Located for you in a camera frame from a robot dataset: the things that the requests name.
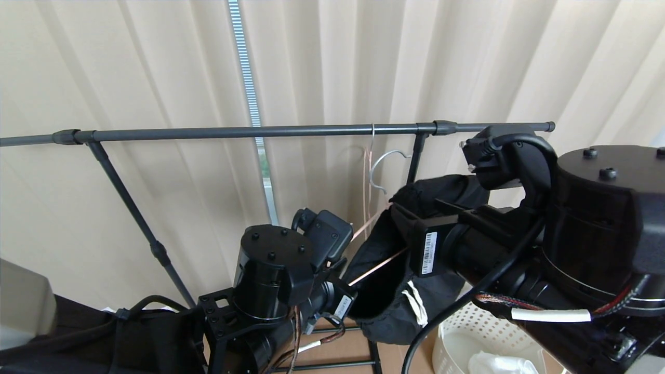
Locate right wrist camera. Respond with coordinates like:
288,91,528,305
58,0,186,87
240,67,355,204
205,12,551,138
459,124,557,191

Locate white garment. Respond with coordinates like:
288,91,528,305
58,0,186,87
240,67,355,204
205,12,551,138
467,350,541,374

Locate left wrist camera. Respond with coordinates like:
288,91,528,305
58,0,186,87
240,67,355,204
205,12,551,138
291,207,354,266

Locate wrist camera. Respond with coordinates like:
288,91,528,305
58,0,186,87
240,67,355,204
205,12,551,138
291,207,354,266
459,124,557,191

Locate pink clothes hanger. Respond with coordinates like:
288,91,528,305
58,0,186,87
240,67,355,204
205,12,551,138
347,149,413,288
362,123,377,230

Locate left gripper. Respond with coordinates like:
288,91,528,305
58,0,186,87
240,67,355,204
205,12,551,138
242,280,358,374

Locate black clothes rack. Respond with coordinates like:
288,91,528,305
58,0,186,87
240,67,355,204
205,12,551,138
0,120,556,374

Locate beige curtain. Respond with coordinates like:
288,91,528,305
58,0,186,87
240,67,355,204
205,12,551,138
0,0,665,318

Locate black drawstring shorts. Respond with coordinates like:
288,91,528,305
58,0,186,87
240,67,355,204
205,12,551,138
340,173,492,346

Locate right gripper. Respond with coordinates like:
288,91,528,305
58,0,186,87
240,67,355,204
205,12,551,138
390,200,651,374

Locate white laundry basket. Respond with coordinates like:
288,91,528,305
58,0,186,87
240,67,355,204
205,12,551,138
431,301,567,374

